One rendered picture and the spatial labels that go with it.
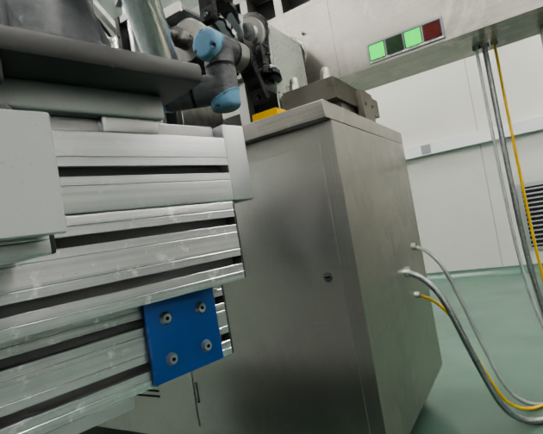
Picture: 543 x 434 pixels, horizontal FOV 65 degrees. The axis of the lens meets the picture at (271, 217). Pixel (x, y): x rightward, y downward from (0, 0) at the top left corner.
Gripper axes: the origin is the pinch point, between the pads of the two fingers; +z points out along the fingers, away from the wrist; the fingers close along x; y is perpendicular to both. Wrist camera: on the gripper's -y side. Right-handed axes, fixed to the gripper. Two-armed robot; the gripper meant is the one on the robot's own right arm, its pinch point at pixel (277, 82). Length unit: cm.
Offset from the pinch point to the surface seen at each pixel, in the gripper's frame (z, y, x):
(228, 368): -29, -78, 13
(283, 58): 5.6, 8.7, -0.3
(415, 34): 29.3, 10.2, -36.8
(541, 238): 261, -85, -63
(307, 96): -6.5, -9.2, -11.5
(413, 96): 263, 48, 9
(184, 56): -1.9, 19.6, 33.0
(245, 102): -7.2, -4.9, 8.6
